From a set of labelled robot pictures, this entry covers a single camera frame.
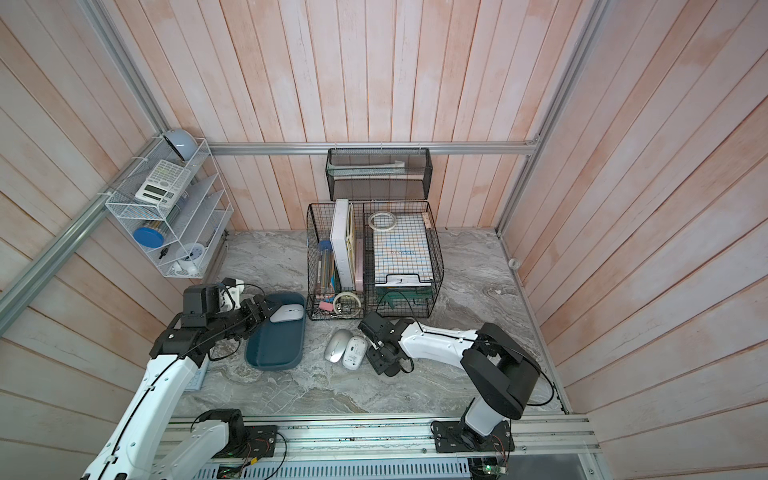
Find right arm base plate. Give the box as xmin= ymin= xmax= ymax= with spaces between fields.
xmin=430 ymin=420 xmax=515 ymax=454

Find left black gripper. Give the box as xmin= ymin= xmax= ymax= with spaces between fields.
xmin=208 ymin=293 xmax=283 ymax=340

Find black wire basket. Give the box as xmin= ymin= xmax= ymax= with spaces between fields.
xmin=306 ymin=200 xmax=444 ymax=320

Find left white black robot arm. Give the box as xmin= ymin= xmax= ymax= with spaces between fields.
xmin=82 ymin=284 xmax=280 ymax=479

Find white flat board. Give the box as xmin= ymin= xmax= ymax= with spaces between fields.
xmin=330 ymin=199 xmax=355 ymax=290

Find silver computer mouse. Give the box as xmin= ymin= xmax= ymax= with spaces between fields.
xmin=324 ymin=329 xmax=353 ymax=363

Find white wire wall shelf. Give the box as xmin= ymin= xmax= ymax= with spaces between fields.
xmin=106 ymin=137 xmax=234 ymax=280

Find blue lidded jar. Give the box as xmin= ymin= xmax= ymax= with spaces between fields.
xmin=132 ymin=220 xmax=167 ymax=249

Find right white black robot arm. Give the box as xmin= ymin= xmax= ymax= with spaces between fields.
xmin=358 ymin=313 xmax=543 ymax=439

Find beige tape roll in basket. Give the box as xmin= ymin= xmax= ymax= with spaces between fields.
xmin=332 ymin=291 xmax=363 ymax=315

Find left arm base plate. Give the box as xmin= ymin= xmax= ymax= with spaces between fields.
xmin=213 ymin=425 xmax=278 ymax=460

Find black mesh wall basket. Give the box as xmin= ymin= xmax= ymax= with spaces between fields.
xmin=325 ymin=148 xmax=433 ymax=201

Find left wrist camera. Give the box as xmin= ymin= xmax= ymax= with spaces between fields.
xmin=219 ymin=277 xmax=245 ymax=312

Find white mouse with label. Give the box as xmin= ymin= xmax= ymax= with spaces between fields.
xmin=342 ymin=336 xmax=369 ymax=371

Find checkered notebook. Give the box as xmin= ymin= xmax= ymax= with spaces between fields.
xmin=372 ymin=213 xmax=434 ymax=287

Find dark teal storage box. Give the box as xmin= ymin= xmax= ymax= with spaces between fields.
xmin=245 ymin=292 xmax=307 ymax=371

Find white calculator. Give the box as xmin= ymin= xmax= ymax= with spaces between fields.
xmin=134 ymin=160 xmax=192 ymax=210

